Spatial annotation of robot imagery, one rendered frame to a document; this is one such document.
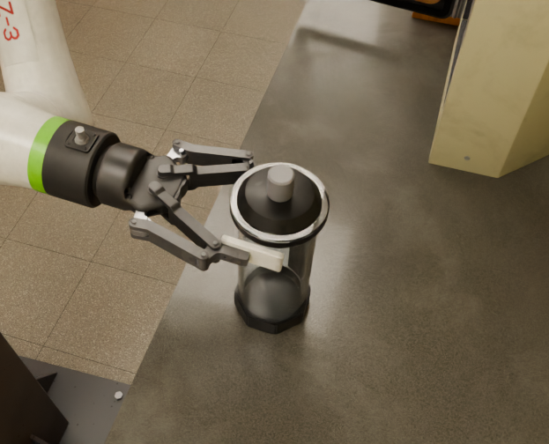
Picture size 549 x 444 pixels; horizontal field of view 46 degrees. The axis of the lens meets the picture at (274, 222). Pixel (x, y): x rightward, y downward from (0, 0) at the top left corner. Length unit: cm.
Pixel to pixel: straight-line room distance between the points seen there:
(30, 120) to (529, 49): 62
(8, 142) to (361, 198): 51
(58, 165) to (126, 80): 193
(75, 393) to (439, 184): 123
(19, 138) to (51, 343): 129
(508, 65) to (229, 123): 163
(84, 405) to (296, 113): 109
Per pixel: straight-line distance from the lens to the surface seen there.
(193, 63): 270
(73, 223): 222
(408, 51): 126
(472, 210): 101
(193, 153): 77
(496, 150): 102
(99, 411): 186
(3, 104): 80
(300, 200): 67
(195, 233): 70
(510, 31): 89
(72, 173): 74
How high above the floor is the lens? 171
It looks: 54 degrees down
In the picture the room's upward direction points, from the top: straight up
